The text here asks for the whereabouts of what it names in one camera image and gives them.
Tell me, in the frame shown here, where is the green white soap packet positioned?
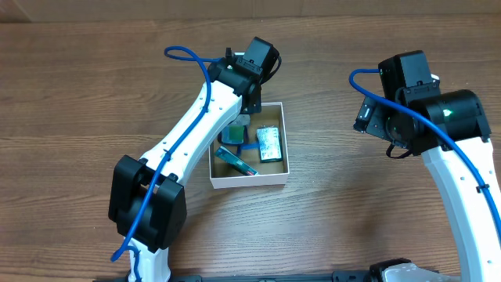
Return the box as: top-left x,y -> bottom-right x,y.
256,127 -> 283,163

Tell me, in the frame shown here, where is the clear soap pump bottle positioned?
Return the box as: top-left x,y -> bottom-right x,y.
218,114 -> 251,146

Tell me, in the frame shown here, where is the blue disposable razor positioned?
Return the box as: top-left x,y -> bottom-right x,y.
236,143 -> 260,157

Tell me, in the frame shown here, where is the green toothpaste tube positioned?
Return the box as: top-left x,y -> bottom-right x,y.
214,146 -> 258,175

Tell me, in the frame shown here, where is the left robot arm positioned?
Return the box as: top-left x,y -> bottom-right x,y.
108,37 -> 281,281

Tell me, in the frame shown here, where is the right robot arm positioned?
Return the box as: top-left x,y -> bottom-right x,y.
348,50 -> 500,281

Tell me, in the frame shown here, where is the white cardboard box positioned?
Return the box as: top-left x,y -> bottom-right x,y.
209,102 -> 290,189

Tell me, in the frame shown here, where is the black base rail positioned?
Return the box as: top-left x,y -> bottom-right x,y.
169,270 -> 372,282

